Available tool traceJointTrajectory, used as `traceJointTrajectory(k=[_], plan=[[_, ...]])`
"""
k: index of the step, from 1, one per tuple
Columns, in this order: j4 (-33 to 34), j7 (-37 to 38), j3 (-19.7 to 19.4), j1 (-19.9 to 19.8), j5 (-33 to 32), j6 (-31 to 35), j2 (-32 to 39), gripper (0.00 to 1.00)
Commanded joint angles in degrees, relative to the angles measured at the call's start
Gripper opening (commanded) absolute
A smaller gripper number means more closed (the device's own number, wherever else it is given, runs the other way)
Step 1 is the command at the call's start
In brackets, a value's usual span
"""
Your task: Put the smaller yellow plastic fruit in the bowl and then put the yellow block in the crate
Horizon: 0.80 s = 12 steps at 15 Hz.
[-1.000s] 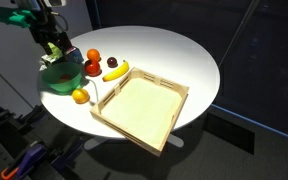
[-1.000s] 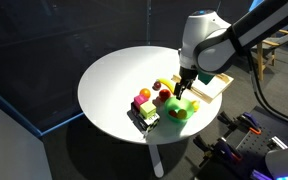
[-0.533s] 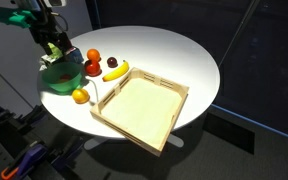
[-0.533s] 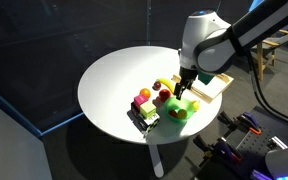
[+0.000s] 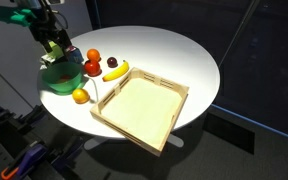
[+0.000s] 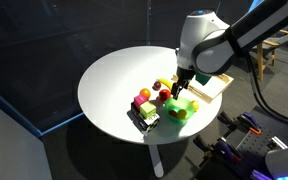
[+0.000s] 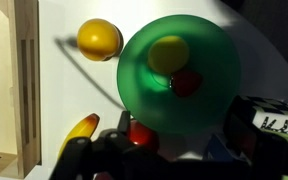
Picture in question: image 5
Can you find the orange plastic fruit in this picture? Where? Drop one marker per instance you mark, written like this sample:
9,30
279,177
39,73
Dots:
93,55

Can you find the large yellow-orange plastic fruit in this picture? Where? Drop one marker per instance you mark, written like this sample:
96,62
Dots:
80,96

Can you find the dark slanted pole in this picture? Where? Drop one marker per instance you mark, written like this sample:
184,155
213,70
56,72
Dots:
239,31

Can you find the dark red plastic plum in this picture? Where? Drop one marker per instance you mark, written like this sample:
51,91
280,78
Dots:
112,61

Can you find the red plastic tomato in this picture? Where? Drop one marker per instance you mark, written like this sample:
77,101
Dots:
92,67

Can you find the blue soft block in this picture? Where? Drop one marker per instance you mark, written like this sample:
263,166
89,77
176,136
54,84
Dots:
75,56

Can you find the light wooden tray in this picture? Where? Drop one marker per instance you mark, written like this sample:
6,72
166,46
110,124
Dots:
144,110

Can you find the blue enclosure floor rail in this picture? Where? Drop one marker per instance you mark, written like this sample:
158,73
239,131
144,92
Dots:
257,124

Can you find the green translucent plastic bowl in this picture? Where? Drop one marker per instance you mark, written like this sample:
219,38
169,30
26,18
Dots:
59,86

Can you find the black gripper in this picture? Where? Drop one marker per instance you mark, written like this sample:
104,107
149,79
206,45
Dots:
47,26

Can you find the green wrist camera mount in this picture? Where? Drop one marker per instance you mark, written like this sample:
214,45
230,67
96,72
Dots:
22,17

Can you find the yellow plastic banana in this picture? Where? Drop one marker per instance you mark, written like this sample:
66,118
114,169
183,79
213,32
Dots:
115,73

